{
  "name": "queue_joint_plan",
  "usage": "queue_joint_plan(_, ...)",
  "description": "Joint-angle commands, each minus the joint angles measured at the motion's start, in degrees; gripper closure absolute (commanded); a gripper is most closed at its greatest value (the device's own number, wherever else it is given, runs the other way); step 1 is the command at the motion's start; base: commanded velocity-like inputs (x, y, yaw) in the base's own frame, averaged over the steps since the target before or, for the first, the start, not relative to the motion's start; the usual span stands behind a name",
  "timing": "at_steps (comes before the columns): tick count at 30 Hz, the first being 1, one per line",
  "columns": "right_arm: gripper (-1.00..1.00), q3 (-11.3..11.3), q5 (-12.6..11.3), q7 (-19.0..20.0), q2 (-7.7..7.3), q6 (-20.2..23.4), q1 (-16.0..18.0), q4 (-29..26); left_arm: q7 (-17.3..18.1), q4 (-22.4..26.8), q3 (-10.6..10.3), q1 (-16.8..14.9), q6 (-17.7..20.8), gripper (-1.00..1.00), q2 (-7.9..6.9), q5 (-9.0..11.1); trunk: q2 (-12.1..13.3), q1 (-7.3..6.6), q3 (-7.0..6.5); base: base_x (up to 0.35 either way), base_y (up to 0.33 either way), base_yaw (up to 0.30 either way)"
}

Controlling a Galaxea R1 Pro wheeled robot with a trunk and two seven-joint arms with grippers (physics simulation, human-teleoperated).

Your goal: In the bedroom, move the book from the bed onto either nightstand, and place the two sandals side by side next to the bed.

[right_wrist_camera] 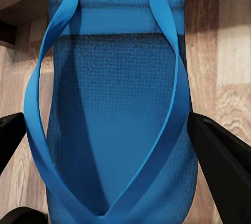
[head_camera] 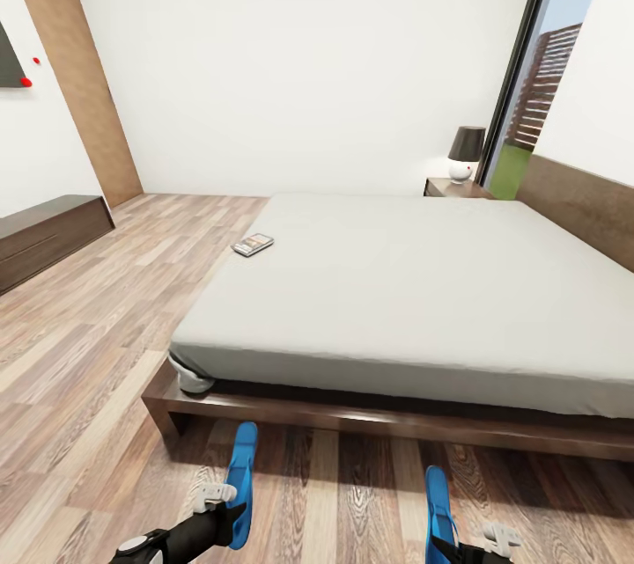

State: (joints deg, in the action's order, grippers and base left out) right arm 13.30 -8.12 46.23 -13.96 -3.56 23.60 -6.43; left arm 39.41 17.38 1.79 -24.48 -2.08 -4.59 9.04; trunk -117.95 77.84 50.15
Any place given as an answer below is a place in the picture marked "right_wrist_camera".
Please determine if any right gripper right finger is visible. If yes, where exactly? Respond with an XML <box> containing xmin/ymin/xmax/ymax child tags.
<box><xmin>187</xmin><ymin>112</ymin><xmax>251</xmax><ymax>224</ymax></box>

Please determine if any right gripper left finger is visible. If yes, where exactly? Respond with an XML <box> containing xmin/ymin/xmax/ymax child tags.
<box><xmin>0</xmin><ymin>112</ymin><xmax>26</xmax><ymax>175</ymax></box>

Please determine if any sandal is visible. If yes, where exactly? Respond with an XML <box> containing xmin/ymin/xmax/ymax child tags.
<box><xmin>24</xmin><ymin>0</ymin><xmax>198</xmax><ymax>224</ymax></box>

